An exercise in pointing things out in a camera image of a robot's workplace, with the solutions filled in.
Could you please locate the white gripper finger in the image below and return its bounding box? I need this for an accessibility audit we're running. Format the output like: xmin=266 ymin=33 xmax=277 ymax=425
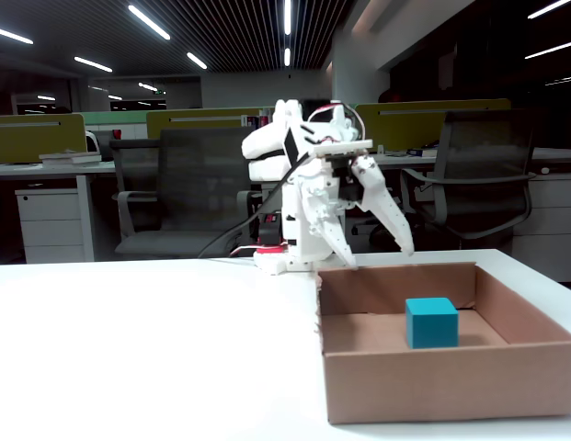
xmin=350 ymin=154 xmax=416 ymax=257
xmin=311 ymin=214 xmax=359 ymax=271

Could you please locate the black mesh office chair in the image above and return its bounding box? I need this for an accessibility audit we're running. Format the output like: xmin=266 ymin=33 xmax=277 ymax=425
xmin=108 ymin=127 xmax=263 ymax=258
xmin=399 ymin=108 xmax=539 ymax=252

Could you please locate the white wrist camera board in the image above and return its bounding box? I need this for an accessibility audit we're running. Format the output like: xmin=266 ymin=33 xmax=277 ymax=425
xmin=311 ymin=138 xmax=374 ymax=160

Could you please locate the olive desk partition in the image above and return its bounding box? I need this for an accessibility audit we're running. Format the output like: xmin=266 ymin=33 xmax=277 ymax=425
xmin=0 ymin=113 xmax=87 ymax=164
xmin=354 ymin=98 xmax=512 ymax=152
xmin=145 ymin=107 xmax=272 ymax=140

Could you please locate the white red robot base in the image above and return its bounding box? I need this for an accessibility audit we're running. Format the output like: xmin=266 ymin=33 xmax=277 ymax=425
xmin=252 ymin=245 xmax=346 ymax=277

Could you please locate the white office desk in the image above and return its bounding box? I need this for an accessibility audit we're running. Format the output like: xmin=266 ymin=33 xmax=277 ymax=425
xmin=0 ymin=160 xmax=257 ymax=264
xmin=371 ymin=146 xmax=571 ymax=181

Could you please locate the white drawer cabinet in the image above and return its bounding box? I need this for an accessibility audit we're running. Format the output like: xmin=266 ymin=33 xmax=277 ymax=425
xmin=14 ymin=187 xmax=86 ymax=265
xmin=512 ymin=176 xmax=571 ymax=282

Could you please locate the green desk partition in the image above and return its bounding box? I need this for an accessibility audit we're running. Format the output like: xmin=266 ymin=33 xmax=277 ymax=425
xmin=80 ymin=108 xmax=169 ymax=126

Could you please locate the blue cube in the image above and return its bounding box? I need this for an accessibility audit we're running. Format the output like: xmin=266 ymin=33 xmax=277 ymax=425
xmin=405 ymin=297 xmax=460 ymax=350

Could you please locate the black cable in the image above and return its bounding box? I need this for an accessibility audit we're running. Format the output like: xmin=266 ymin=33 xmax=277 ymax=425
xmin=196 ymin=151 xmax=316 ymax=259

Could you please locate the stack of books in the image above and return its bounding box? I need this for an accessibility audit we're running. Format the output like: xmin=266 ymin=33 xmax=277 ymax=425
xmin=39 ymin=150 xmax=103 ymax=166

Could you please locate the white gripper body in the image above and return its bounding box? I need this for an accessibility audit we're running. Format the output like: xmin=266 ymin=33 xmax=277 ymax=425
xmin=293 ymin=157 xmax=365 ymax=227

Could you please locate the brown cardboard box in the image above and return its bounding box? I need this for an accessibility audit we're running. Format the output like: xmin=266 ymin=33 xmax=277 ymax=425
xmin=314 ymin=261 xmax=571 ymax=426

